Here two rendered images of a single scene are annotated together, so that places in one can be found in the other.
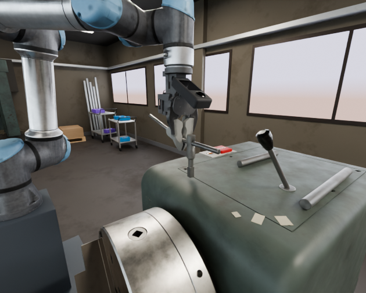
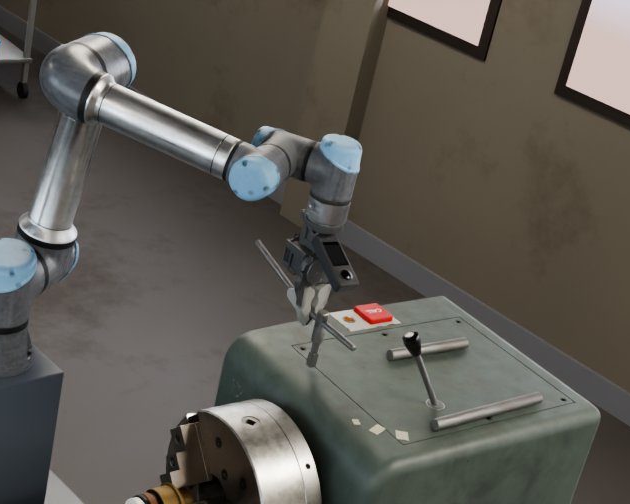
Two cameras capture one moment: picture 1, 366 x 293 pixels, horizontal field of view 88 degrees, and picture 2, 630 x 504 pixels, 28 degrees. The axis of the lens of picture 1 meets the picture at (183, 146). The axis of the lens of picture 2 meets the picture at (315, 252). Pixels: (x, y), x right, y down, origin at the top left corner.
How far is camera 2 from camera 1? 1.83 m
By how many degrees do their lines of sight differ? 10
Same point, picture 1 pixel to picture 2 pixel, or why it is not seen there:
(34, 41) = not seen: hidden behind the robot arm
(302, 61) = not seen: outside the picture
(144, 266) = (261, 448)
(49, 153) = (57, 270)
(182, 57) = (332, 217)
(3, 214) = not seen: outside the picture
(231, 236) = (345, 440)
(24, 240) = (17, 413)
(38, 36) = not seen: hidden behind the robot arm
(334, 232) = (445, 453)
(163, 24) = (317, 175)
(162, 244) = (276, 435)
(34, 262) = (16, 453)
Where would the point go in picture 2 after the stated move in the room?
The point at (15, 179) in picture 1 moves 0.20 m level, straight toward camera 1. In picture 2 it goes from (23, 315) to (84, 367)
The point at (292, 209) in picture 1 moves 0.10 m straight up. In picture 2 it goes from (420, 428) to (433, 380)
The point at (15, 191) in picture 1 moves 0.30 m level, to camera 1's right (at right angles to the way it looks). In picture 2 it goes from (17, 334) to (174, 361)
